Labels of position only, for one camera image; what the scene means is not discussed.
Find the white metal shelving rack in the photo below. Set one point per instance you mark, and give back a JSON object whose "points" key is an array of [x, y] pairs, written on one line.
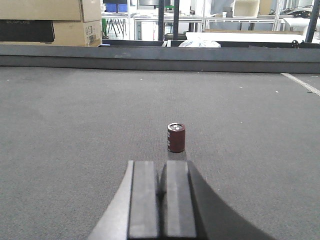
{"points": [[140, 22]]}

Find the dark red cylindrical capacitor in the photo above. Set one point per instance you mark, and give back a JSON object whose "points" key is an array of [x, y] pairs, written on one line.
{"points": [[176, 137]]}

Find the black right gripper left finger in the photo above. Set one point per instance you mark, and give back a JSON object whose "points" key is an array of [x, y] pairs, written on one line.
{"points": [[133, 213]]}

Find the white plastic bag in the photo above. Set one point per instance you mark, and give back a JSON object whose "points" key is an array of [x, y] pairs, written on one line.
{"points": [[199, 43]]}

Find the stacked cardboard boxes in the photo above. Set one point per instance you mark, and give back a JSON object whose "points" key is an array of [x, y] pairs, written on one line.
{"points": [[75, 23]]}

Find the dark grey table rail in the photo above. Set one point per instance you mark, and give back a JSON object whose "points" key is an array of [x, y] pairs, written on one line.
{"points": [[149, 58]]}

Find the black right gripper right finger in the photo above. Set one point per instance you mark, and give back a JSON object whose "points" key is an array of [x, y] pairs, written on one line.
{"points": [[191, 210]]}

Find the black metal post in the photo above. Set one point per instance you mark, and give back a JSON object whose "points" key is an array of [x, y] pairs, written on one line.
{"points": [[161, 5]]}

